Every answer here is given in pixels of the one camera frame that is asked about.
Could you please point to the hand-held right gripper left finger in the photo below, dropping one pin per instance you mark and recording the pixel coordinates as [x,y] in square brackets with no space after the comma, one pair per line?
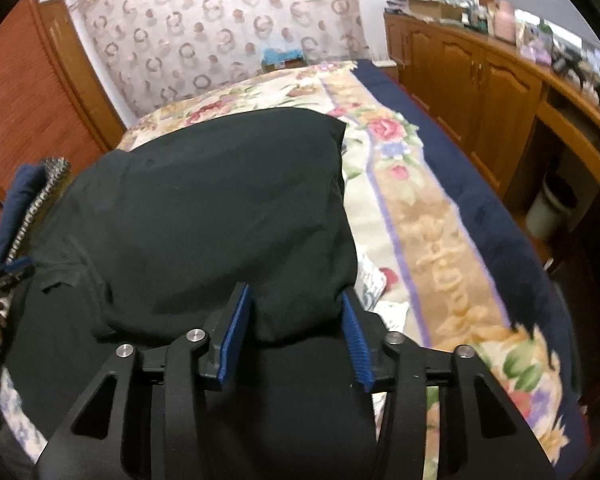
[235,340]

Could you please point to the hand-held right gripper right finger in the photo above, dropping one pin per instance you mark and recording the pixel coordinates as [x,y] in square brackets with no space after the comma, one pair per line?
[357,345]

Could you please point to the black printed t-shirt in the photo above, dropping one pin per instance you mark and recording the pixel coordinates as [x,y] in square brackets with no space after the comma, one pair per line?
[180,210]

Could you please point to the bed with floral cover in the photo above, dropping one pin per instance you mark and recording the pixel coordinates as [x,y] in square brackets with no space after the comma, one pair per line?
[430,240]

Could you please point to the wooden louvred wardrobe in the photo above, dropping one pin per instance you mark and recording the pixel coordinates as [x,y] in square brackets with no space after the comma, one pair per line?
[20,110]

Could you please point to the navy bed sheet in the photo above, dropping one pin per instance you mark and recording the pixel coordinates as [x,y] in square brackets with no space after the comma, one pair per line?
[480,200]

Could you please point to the waste bin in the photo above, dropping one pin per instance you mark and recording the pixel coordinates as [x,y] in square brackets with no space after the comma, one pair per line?
[547,207]

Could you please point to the small brown box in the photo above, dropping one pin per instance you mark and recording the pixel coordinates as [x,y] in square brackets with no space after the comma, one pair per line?
[284,65]

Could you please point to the long wooden cabinet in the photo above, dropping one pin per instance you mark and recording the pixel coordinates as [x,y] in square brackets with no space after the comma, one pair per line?
[480,90]

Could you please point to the blue cloth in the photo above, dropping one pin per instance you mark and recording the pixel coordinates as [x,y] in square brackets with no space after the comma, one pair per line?
[282,55]

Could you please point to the circle-patterned sheer curtain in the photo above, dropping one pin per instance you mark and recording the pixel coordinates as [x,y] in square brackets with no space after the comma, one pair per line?
[215,25]

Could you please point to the open cardboard box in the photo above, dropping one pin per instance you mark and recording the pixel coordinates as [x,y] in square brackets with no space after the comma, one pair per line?
[427,7]

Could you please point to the purple tissue pack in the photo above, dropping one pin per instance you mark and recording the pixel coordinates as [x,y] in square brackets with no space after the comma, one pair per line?
[540,52]

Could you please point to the pile of folded fabrics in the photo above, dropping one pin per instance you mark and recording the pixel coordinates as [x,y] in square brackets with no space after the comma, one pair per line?
[397,0]

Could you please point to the black small tripod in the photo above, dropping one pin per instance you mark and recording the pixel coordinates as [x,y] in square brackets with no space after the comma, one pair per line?
[570,62]

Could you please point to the pink thermos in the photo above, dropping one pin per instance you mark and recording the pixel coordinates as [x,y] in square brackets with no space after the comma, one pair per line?
[505,20]

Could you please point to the green bottle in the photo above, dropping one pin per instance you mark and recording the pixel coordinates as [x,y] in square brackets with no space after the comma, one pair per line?
[544,32]

